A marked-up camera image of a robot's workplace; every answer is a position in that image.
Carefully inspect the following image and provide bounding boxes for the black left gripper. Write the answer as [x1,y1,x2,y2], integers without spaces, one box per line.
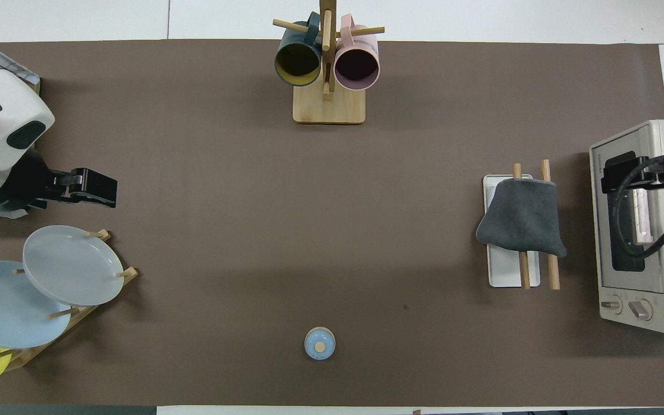
[0,149,118,213]

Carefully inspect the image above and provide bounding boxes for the purple and grey towel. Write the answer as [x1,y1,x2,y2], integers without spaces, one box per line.
[476,178,567,258]

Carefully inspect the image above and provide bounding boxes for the wooden plate rack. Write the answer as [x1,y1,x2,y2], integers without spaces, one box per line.
[0,229,138,371]

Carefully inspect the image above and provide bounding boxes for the white towel rack wooden bars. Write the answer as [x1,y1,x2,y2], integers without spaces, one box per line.
[482,160,561,291]

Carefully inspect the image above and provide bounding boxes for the grey plate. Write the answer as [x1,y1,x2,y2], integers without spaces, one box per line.
[22,225,125,307]

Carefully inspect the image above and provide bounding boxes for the light blue plate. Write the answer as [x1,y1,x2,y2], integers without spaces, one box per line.
[0,261,71,349]

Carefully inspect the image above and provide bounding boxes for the brown table mat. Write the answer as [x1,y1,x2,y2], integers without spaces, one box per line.
[0,39,664,407]

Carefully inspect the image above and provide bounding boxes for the dark teal mug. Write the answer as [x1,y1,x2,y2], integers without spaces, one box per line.
[274,13,323,87]

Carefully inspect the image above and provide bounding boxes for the wooden mug tree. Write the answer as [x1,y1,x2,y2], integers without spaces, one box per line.
[273,0,386,125]

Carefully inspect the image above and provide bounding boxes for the small blue call bell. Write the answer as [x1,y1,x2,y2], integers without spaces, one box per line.
[304,326,336,361]

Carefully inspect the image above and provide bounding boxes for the pink mug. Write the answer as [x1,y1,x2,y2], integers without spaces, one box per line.
[334,14,380,92]

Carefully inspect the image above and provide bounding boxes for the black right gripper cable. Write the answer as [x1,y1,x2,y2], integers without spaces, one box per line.
[612,154,664,260]

